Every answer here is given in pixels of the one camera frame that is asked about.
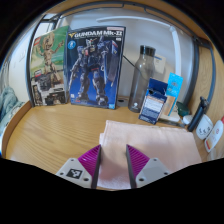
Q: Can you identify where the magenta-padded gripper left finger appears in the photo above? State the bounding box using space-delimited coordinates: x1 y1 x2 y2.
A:
55 144 102 190

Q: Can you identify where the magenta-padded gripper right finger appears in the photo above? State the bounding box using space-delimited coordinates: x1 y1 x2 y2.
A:
125 144 172 190

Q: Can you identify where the light pink towel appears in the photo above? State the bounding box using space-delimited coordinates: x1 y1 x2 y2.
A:
96 119 203 191

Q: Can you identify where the small dark blue box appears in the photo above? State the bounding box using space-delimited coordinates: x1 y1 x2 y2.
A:
138 78 169 125

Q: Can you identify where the green round tin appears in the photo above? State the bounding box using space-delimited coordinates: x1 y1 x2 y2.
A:
176 101 191 118

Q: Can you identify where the black cylindrical flask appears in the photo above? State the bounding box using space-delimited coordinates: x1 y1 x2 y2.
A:
187 96 209 133

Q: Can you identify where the dark grey transparent bottle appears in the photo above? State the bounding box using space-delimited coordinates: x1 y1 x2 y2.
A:
128 45 157 114

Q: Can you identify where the blue robot model kit box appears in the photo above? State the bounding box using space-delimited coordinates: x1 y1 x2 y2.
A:
64 25 127 110

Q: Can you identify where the teal bedding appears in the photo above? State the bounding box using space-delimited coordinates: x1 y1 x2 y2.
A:
0 87 26 134

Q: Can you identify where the green tree figure box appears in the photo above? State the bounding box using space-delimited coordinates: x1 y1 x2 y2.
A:
29 25 70 107

